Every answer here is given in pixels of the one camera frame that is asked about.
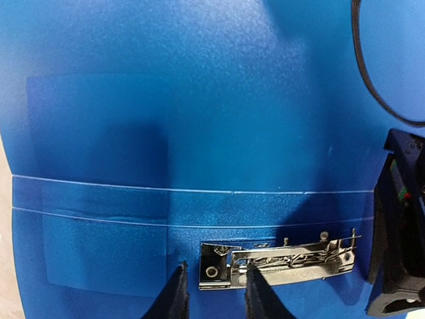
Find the silver metal folder clip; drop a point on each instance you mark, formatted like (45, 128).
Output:
(224, 265)

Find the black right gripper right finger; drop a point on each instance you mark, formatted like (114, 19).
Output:
(260, 299)

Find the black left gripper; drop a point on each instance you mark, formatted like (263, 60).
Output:
(396, 269)

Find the blue plastic clip folder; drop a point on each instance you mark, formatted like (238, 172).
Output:
(136, 130)

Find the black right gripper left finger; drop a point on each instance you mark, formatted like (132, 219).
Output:
(173, 300)

